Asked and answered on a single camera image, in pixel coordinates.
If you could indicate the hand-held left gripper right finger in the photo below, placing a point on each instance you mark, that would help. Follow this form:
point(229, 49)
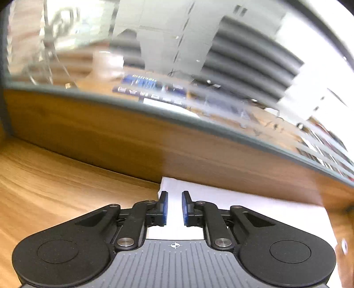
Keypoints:
point(184, 209)

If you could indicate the white button-up shirt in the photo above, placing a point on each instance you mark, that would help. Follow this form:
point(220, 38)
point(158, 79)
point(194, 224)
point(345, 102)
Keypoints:
point(276, 207)

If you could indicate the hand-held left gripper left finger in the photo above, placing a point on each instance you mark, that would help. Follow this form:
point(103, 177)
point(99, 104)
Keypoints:
point(165, 207)

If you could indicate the striped frosted glass partition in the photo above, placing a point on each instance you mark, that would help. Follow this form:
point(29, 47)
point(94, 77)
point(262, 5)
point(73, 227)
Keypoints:
point(193, 55)

